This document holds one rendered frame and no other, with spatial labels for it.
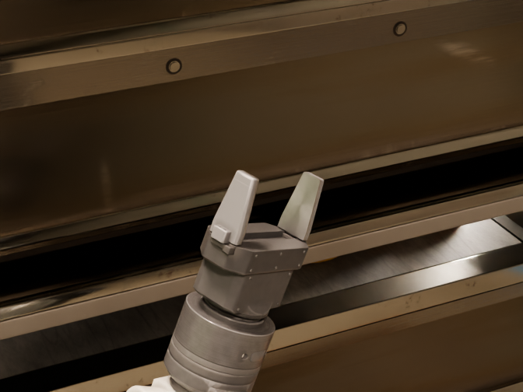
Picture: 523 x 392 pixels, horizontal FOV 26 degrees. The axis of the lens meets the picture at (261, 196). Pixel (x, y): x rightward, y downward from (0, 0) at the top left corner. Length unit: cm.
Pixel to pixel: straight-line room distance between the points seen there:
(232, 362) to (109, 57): 58
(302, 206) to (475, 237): 105
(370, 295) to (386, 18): 49
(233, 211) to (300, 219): 11
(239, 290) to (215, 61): 61
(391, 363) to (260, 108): 58
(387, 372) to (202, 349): 99
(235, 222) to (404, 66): 80
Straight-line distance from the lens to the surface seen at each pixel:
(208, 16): 148
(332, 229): 158
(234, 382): 104
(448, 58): 177
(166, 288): 150
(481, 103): 181
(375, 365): 198
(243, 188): 97
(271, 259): 101
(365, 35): 165
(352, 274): 196
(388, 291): 192
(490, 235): 211
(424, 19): 170
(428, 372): 203
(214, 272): 101
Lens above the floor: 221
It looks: 28 degrees down
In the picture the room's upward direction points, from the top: straight up
